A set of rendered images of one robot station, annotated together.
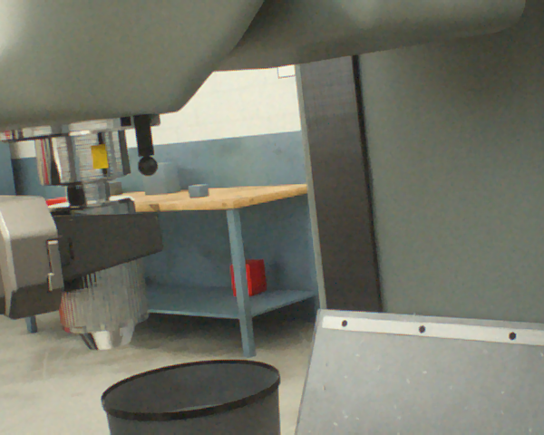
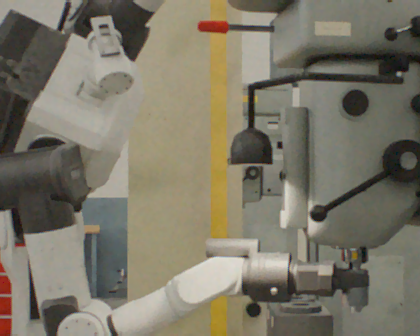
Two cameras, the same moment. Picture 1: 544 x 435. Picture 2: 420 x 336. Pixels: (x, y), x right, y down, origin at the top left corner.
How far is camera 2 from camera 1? 1.05 m
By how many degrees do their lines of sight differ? 36
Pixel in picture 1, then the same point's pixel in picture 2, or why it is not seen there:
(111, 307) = (352, 300)
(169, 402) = not seen: outside the picture
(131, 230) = (359, 278)
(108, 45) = (347, 229)
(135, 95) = (358, 241)
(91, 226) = (347, 275)
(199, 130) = not seen: outside the picture
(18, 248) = (321, 278)
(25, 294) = (321, 290)
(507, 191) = not seen: outside the picture
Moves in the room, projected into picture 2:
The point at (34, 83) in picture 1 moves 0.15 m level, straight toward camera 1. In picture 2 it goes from (328, 236) to (295, 243)
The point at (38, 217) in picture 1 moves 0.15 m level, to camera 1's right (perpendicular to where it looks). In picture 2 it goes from (328, 270) to (408, 277)
